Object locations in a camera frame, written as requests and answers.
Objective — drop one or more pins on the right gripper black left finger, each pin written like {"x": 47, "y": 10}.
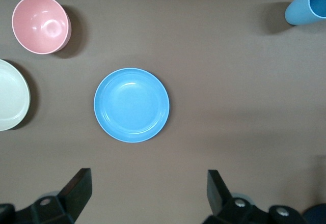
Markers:
{"x": 74, "y": 198}

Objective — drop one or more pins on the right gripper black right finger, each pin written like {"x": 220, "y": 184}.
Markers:
{"x": 219, "y": 201}

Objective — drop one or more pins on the blue plate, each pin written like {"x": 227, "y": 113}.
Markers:
{"x": 131, "y": 105}

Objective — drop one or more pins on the beige plate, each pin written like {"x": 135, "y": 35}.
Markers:
{"x": 11, "y": 96}

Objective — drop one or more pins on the brown table cover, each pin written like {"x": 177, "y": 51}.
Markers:
{"x": 216, "y": 81}

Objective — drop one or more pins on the pink bowl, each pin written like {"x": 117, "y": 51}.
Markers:
{"x": 40, "y": 25}

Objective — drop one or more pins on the light blue cup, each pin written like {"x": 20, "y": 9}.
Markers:
{"x": 299, "y": 10}

